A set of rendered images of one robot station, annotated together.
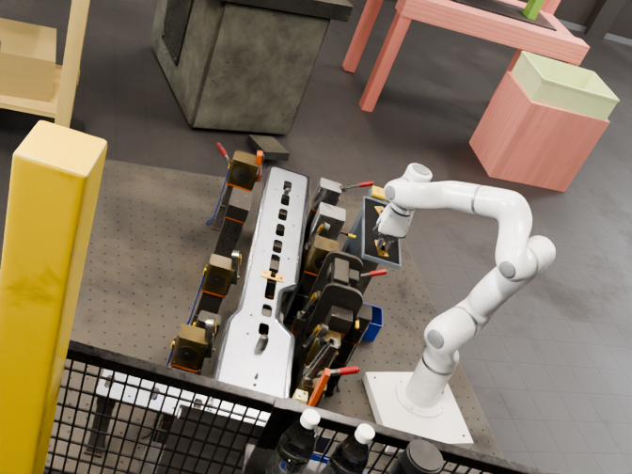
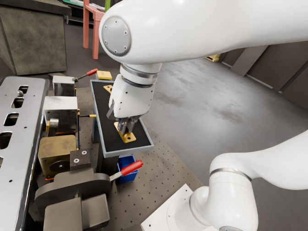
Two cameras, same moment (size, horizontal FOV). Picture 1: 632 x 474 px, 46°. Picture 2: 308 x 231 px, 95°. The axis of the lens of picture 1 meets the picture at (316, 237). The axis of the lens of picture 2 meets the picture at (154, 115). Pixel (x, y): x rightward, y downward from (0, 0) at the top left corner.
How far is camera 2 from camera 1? 2.16 m
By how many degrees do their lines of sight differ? 22
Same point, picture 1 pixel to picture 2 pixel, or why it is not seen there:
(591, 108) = not seen: hidden behind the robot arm
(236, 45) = (18, 31)
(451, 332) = (255, 222)
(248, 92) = (38, 55)
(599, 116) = not seen: hidden behind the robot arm
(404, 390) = (175, 224)
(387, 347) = (144, 178)
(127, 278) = not seen: outside the picture
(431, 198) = (227, 21)
